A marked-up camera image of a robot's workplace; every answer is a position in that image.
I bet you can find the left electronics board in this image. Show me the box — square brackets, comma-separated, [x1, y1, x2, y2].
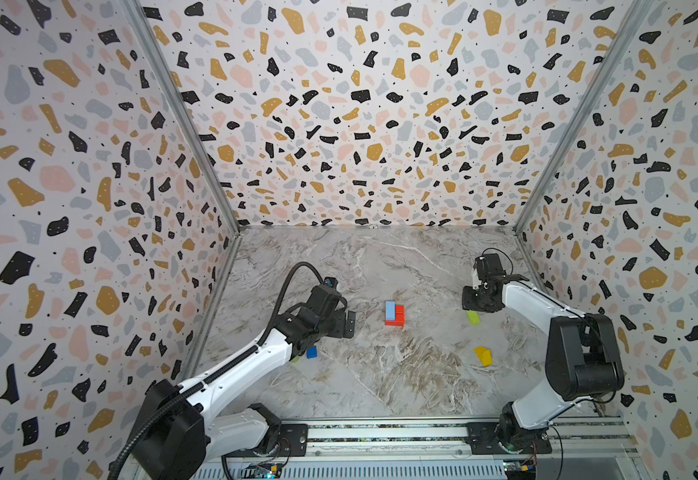
[240, 463, 283, 480]

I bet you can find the light blue block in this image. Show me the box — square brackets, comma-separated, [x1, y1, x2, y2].
[385, 301, 396, 322]

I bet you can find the corner aluminium profile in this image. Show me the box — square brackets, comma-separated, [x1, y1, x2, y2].
[512, 0, 651, 237]
[123, 1, 240, 236]

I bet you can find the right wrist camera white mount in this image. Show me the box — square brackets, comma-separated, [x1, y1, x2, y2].
[471, 268, 482, 290]

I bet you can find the black corrugated cable conduit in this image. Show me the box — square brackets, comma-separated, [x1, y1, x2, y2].
[107, 261, 326, 480]

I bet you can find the aluminium mounting rail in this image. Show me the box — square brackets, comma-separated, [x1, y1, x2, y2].
[189, 417, 649, 479]

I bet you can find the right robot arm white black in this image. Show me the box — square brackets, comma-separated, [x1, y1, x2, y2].
[462, 248, 625, 452]

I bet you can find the electronics board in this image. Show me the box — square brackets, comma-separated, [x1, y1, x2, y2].
[502, 460, 536, 480]
[240, 463, 283, 480]

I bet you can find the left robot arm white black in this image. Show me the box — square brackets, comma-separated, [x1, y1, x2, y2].
[109, 277, 355, 479]

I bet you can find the red block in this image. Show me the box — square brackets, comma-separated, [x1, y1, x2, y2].
[385, 318, 405, 327]
[394, 305, 405, 322]

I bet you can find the yellow wedge block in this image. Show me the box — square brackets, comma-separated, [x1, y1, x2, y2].
[474, 346, 493, 367]

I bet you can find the right electronics board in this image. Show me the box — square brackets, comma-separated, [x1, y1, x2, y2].
[502, 460, 536, 480]

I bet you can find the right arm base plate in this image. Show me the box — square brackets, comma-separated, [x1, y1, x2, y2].
[466, 421, 552, 455]

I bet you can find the right corner aluminium profile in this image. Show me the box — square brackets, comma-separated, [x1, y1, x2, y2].
[512, 0, 651, 237]

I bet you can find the left corner aluminium profile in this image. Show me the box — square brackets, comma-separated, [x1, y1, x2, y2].
[123, 1, 240, 236]

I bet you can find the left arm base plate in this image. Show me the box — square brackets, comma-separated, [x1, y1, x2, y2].
[233, 423, 309, 459]

